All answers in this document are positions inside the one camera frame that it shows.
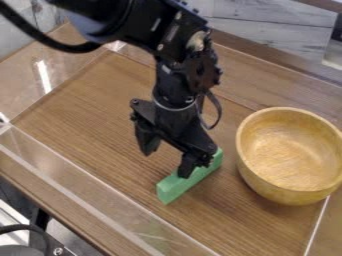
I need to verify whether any black metal table leg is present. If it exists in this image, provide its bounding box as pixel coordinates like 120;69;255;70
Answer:
30;208;50;231

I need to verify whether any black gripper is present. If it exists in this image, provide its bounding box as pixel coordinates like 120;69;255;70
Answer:
129;98;217;179

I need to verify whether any green rectangular block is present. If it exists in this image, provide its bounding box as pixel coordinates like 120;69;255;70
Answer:
154;149;223;205

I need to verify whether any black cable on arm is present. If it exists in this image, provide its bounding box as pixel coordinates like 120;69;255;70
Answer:
0;0;105;54

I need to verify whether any clear acrylic barrier wall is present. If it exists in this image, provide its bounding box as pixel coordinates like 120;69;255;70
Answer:
0;9;342;256

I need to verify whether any brown wooden bowl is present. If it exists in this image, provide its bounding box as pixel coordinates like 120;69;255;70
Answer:
235;107;342;206

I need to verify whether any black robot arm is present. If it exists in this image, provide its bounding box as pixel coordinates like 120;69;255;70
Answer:
45;0;221;178

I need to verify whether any black cable lower left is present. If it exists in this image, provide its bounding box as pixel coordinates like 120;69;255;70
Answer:
0;223;52;256

